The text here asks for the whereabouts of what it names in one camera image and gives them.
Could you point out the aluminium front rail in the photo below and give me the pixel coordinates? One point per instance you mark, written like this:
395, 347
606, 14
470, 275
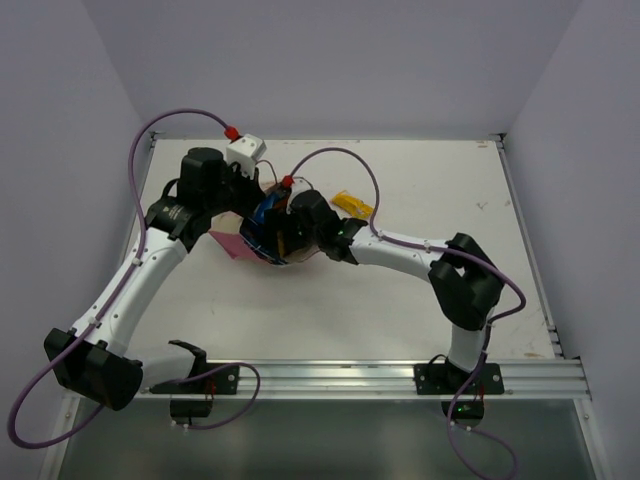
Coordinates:
330, 377

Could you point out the blue snack packet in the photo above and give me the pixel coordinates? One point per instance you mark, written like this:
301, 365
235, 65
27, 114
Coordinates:
254, 227

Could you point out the right black controller box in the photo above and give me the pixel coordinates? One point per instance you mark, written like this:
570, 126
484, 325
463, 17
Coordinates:
464, 411

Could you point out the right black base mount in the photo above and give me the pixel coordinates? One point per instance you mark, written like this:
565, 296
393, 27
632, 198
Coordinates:
443, 378

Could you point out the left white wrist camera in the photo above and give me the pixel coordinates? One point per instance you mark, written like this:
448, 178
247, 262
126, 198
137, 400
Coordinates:
245, 152

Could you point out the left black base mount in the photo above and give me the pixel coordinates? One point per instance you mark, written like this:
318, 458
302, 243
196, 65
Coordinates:
207, 379

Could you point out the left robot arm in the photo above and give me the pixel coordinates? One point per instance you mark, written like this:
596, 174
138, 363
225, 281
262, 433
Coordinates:
91, 357

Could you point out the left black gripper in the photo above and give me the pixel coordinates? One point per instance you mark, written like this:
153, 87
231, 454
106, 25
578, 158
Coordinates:
248, 195

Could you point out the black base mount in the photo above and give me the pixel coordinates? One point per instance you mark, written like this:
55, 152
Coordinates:
443, 378
207, 379

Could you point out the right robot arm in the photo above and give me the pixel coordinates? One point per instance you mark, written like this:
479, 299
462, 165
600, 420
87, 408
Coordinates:
466, 284

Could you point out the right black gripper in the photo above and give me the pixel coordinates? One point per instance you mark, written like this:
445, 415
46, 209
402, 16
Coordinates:
277, 221

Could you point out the yellow orange snack packet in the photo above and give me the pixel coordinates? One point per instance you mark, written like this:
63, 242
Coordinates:
352, 205

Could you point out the pink beige paper bag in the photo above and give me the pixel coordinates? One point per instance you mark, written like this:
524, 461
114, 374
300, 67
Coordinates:
225, 228

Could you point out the black controller box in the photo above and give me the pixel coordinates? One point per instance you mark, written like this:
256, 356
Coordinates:
464, 411
186, 410

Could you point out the left black controller box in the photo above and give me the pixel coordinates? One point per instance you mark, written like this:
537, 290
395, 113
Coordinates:
186, 410

